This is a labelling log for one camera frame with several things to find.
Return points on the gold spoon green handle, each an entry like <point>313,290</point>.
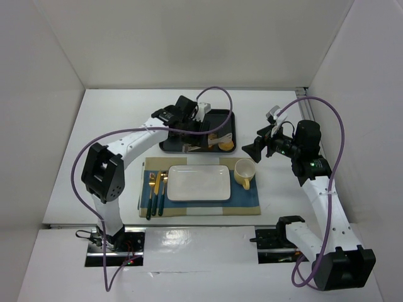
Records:
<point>164,177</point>

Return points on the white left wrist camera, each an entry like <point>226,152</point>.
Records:
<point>202,110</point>

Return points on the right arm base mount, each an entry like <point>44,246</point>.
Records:
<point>272,249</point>

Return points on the aluminium rail right corner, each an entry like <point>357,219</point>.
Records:
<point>304,105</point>

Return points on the metal tongs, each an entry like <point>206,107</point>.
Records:
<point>191,148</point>

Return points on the white rectangular plate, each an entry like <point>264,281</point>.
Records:
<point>187,183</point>

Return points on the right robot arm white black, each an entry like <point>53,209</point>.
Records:
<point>338,259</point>

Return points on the gold fork green handle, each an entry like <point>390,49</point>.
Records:
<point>152,183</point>

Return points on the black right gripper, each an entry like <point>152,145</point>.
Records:
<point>264,145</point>

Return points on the bread slice centre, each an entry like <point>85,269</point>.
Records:
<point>211,139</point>

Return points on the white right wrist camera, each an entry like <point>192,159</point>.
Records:
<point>276,117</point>

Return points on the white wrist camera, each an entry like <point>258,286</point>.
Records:
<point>276,117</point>
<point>202,110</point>

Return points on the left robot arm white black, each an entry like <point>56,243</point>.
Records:
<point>104,169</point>

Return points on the yellow mug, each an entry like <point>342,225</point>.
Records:
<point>244,171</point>

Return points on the gold knife green handle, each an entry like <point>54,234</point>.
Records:
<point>156,193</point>

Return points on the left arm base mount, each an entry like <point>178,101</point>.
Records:
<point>128,250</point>

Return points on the round bread bun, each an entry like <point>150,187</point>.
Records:
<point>226,146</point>

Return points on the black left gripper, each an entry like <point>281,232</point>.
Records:
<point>191,133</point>

